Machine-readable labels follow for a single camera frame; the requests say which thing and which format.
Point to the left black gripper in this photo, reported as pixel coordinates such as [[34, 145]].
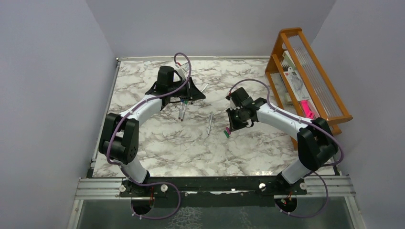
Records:
[[188, 93]]

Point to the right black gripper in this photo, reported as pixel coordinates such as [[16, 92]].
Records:
[[236, 121]]

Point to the silver pen red tip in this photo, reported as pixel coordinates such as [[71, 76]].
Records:
[[184, 110]]

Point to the green pen cap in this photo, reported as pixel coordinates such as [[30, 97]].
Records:
[[226, 134]]

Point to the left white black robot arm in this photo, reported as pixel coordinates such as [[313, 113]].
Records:
[[120, 134]]

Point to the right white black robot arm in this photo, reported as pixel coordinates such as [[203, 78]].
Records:
[[313, 137]]

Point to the white package in rack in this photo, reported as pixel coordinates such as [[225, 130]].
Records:
[[293, 77]]

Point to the pink item in rack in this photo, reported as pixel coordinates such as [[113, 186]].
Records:
[[309, 109]]

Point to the orange wooden rack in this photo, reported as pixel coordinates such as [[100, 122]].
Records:
[[323, 94]]

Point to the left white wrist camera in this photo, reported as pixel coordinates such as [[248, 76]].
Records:
[[183, 70]]

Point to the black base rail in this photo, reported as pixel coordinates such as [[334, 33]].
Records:
[[209, 192]]

